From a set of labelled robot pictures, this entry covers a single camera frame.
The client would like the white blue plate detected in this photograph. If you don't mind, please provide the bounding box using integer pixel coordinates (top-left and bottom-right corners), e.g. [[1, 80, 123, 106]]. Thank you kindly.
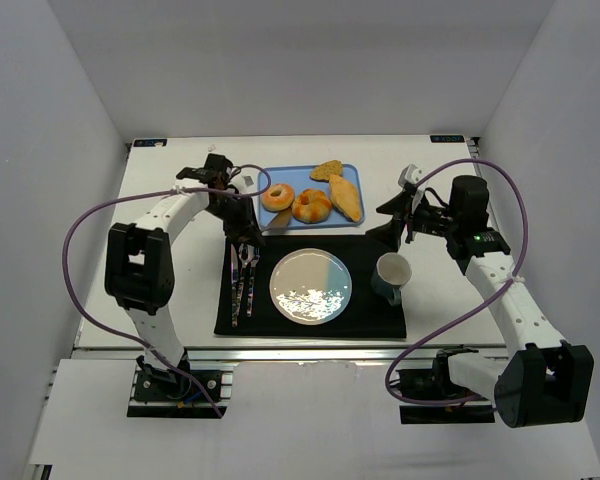
[[269, 248, 353, 326]]

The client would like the right blue table sticker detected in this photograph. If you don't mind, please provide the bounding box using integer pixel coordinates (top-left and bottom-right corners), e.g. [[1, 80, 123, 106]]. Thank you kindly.
[[429, 134, 465, 143]]

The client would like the black placemat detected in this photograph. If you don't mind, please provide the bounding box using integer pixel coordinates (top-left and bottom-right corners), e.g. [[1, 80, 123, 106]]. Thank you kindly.
[[213, 234, 408, 339]]

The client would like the silver knife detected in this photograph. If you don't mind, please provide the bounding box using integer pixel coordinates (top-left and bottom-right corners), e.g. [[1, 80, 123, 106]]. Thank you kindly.
[[230, 244, 239, 327]]

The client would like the seeded bread slice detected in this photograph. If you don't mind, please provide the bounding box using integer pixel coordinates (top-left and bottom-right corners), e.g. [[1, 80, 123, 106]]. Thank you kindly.
[[309, 160, 344, 182]]

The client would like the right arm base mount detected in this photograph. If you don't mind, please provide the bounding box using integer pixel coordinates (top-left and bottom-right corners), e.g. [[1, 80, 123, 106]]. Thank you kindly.
[[389, 347, 495, 425]]

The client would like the light blue tray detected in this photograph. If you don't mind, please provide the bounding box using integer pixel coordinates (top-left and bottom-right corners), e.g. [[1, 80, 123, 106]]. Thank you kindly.
[[257, 163, 367, 232]]

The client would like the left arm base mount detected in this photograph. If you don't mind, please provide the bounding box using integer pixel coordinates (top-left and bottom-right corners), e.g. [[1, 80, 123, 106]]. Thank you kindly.
[[126, 355, 232, 420]]

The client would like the triangular flat bread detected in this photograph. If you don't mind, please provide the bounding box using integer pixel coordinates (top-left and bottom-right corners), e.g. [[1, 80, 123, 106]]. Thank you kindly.
[[329, 174, 362, 222]]

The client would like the dark green mug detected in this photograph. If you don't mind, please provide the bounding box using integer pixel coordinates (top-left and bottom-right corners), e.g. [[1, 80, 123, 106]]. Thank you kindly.
[[371, 252, 412, 306]]

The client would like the glazed bagel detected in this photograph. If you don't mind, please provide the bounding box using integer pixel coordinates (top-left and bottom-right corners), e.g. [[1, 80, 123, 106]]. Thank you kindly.
[[260, 183, 295, 212]]

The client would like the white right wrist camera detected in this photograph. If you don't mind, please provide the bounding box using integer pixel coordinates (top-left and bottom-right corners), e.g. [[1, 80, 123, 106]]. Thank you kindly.
[[398, 164, 424, 213]]

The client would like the croissant roll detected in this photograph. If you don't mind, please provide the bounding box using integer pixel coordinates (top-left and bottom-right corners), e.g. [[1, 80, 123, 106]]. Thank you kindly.
[[292, 189, 332, 224]]

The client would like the silver spoon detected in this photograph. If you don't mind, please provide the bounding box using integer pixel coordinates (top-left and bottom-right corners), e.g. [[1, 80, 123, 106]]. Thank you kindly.
[[236, 244, 255, 307]]

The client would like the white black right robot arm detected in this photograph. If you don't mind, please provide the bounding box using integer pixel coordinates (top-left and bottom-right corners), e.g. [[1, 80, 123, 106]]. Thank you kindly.
[[366, 173, 594, 428]]

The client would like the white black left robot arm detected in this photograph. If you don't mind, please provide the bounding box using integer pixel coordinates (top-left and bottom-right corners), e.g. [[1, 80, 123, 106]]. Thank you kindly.
[[104, 153, 265, 390]]

